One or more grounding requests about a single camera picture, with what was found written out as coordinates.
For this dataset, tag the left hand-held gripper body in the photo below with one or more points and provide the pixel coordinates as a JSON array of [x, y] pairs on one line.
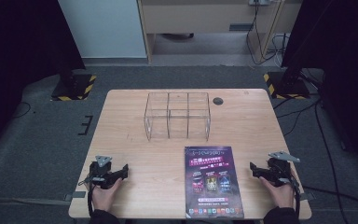
[[99, 174]]

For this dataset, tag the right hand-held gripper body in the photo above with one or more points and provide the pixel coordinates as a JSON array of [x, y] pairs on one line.
[[279, 171]]

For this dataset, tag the purple magazine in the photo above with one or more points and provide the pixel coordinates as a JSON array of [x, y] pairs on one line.
[[213, 180]]

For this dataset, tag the clear acrylic organizer rack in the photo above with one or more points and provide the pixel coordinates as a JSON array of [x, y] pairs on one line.
[[177, 116]]

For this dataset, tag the person's left hand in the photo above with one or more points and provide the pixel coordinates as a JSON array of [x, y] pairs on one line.
[[105, 196]]

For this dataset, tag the person's right hand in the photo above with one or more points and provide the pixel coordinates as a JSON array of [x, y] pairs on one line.
[[279, 196]]

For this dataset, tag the grey tape strip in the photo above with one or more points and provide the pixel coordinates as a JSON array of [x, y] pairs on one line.
[[75, 195], [307, 196]]

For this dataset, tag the black round table grommet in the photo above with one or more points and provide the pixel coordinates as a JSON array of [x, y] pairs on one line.
[[217, 101]]

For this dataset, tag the black stand with striped base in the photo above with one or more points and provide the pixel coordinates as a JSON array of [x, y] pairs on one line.
[[287, 87], [74, 88]]

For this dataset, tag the black curtain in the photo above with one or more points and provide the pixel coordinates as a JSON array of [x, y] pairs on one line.
[[18, 46], [348, 62]]

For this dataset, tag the white panel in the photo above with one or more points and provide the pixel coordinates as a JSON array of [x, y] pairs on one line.
[[102, 28]]

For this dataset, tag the light wooden desk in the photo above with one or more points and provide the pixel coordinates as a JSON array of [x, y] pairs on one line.
[[205, 15]]

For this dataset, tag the white power strip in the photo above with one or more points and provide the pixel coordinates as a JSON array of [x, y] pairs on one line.
[[258, 2]]

